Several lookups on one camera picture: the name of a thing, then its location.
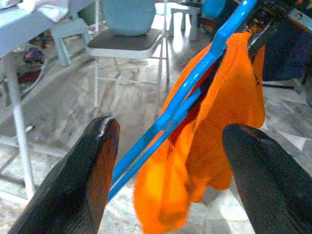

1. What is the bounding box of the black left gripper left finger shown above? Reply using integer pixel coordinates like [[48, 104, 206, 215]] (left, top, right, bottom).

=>
[[7, 116, 121, 234]]

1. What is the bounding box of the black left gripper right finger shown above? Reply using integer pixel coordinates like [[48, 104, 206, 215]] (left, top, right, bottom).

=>
[[222, 123, 312, 234]]

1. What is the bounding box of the orange shirt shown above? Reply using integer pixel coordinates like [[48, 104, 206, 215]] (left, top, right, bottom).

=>
[[133, 31, 267, 234]]

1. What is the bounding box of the navy garment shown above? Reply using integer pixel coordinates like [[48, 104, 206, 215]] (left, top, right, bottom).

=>
[[262, 20, 312, 82]]

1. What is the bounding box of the blue plastic hanger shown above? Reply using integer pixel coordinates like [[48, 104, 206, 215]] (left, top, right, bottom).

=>
[[106, 0, 259, 203]]

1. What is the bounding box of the pale blue folding table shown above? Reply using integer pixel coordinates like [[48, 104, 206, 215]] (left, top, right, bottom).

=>
[[0, 9, 97, 203]]

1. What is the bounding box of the white crumpled cloth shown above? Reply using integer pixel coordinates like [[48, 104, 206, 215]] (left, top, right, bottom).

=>
[[0, 0, 71, 23]]

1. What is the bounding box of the white child chair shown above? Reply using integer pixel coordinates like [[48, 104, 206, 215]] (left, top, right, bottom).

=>
[[167, 3, 203, 42]]

